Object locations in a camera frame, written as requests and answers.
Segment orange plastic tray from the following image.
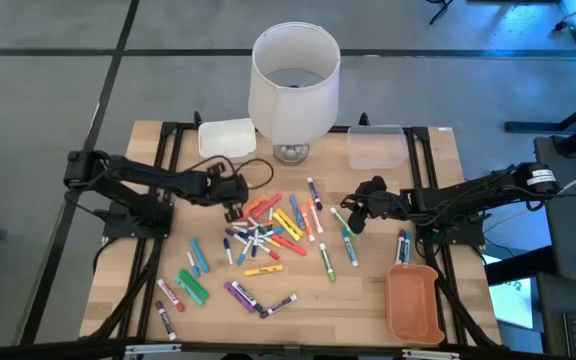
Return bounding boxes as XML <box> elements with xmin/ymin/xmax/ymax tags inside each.
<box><xmin>385</xmin><ymin>263</ymin><xmax>447</xmax><ymax>346</ymax></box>

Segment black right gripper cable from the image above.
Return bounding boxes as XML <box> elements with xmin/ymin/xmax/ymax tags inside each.
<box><xmin>340</xmin><ymin>193</ymin><xmax>419</xmax><ymax>221</ymax></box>

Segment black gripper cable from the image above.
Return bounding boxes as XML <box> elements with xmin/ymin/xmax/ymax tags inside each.
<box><xmin>182</xmin><ymin>155</ymin><xmax>275</xmax><ymax>191</ymax></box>
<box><xmin>340</xmin><ymin>193</ymin><xmax>419</xmax><ymax>221</ymax></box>

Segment purple highlighter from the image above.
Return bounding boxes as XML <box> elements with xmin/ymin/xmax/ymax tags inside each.
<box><xmin>223</xmin><ymin>281</ymin><xmax>257</xmax><ymax>314</ymax></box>

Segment red highlighter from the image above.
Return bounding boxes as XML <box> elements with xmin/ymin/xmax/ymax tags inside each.
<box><xmin>251</xmin><ymin>192</ymin><xmax>284</xmax><ymax>219</ymax></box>
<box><xmin>271</xmin><ymin>233</ymin><xmax>309</xmax><ymax>257</ymax></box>

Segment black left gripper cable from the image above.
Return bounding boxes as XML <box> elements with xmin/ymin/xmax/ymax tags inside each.
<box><xmin>182</xmin><ymin>155</ymin><xmax>275</xmax><ymax>191</ymax></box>

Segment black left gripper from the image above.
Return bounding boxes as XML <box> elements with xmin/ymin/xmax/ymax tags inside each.
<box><xmin>193</xmin><ymin>173</ymin><xmax>249</xmax><ymax>224</ymax></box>

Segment maroon cap Expo marker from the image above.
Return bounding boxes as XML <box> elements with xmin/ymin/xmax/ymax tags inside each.
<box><xmin>154</xmin><ymin>299</ymin><xmax>178</xmax><ymax>342</ymax></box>

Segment silver metal bracket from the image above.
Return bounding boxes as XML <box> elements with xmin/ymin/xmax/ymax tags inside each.
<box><xmin>125</xmin><ymin>343</ymin><xmax>183</xmax><ymax>356</ymax></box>
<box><xmin>401</xmin><ymin>348</ymin><xmax>462</xmax><ymax>360</ymax></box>

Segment orange cap Expo marker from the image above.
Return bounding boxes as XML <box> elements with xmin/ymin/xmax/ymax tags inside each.
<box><xmin>307</xmin><ymin>198</ymin><xmax>325</xmax><ymax>235</ymax></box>

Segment dark green cap Expo marker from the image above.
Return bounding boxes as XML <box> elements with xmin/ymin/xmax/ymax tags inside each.
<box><xmin>231</xmin><ymin>280</ymin><xmax>265</xmax><ymax>314</ymax></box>

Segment navy cap Expo marker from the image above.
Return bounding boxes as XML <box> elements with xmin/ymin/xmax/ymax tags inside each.
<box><xmin>306</xmin><ymin>176</ymin><xmax>324</xmax><ymax>212</ymax></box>

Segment white shade table lamp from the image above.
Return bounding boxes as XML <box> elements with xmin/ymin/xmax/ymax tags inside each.
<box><xmin>247</xmin><ymin>21</ymin><xmax>342</xmax><ymax>166</ymax></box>

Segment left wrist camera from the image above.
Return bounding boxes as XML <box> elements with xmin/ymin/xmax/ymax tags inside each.
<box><xmin>206</xmin><ymin>160</ymin><xmax>229</xmax><ymax>179</ymax></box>

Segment white plastic bin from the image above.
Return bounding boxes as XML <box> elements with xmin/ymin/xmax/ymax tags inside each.
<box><xmin>197</xmin><ymin>117</ymin><xmax>258</xmax><ymax>160</ymax></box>

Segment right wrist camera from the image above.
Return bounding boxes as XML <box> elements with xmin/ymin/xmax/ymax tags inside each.
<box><xmin>355</xmin><ymin>175</ymin><xmax>389</xmax><ymax>199</ymax></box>

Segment yellow highlighter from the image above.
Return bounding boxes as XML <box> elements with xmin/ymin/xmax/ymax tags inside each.
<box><xmin>242</xmin><ymin>264</ymin><xmax>285</xmax><ymax>278</ymax></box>
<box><xmin>274</xmin><ymin>207</ymin><xmax>305</xmax><ymax>238</ymax></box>
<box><xmin>271</xmin><ymin>211</ymin><xmax>302</xmax><ymax>243</ymax></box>

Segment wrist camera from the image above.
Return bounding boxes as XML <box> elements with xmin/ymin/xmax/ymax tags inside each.
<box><xmin>355</xmin><ymin>175</ymin><xmax>389</xmax><ymax>199</ymax></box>
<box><xmin>206</xmin><ymin>160</ymin><xmax>229</xmax><ymax>179</ymax></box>

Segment blue highlighter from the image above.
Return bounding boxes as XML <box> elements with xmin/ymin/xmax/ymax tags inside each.
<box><xmin>189</xmin><ymin>237</ymin><xmax>211</xmax><ymax>274</ymax></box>
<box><xmin>288</xmin><ymin>194</ymin><xmax>306</xmax><ymax>231</ymax></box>

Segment clear plastic bin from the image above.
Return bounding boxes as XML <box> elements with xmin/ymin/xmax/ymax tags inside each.
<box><xmin>346</xmin><ymin>124</ymin><xmax>410</xmax><ymax>171</ymax></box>

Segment black floor stand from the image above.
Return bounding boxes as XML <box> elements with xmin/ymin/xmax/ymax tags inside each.
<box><xmin>504</xmin><ymin>89</ymin><xmax>576</xmax><ymax>156</ymax></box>

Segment teal green highlighter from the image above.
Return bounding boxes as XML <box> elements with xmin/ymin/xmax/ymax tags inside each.
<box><xmin>174</xmin><ymin>275</ymin><xmax>206</xmax><ymax>308</ymax></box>

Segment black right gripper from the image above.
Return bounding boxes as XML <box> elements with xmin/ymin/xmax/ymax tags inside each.
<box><xmin>348</xmin><ymin>188</ymin><xmax>410</xmax><ymax>235</ymax></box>

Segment black chair leg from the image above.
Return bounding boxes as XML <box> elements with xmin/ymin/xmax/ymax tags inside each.
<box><xmin>427</xmin><ymin>0</ymin><xmax>455</xmax><ymax>25</ymax></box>

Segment red cap Expo marker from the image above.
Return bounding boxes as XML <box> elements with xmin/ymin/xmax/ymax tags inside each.
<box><xmin>156</xmin><ymin>278</ymin><xmax>187</xmax><ymax>313</ymax></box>

